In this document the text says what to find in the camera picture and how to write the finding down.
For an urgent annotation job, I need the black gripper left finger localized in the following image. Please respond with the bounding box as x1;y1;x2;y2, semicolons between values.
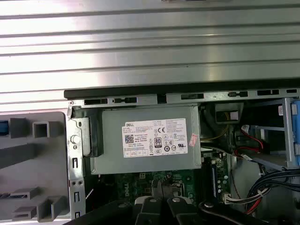
85;180;165;225

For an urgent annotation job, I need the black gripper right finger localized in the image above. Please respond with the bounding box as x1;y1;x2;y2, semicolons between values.
162;184;270;225

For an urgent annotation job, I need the hard disk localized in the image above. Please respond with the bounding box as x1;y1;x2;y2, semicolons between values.
0;119;9;139

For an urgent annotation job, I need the CPU socket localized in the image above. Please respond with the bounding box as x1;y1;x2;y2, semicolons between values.
171;180;188;202

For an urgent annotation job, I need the green motherboard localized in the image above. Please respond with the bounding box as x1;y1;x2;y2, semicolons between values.
112;161;232;213

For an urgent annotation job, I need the dark RAM stick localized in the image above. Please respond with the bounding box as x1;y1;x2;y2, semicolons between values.
210;161;223;200

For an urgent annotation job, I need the grey power supply unit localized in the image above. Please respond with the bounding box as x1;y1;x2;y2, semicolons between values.
90;105;203;176

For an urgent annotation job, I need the grey parts rack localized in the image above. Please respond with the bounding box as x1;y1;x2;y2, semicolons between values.
0;111;70;223

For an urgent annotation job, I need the black open PC case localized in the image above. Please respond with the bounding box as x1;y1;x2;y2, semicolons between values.
63;82;300;225

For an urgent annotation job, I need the grey optical drive cage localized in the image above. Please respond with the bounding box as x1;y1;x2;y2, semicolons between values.
254;97;300;173

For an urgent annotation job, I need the blue plastic drive latch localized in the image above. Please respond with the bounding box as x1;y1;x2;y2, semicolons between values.
290;98;300;167

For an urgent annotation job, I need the black wire bundle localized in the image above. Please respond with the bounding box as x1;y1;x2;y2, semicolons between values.
243;168;300;218

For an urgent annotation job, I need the yellow power wire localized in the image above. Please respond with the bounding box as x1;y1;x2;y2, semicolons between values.
201;112;232;142

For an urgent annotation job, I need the red data wire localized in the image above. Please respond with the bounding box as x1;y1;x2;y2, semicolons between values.
234;137;265;160

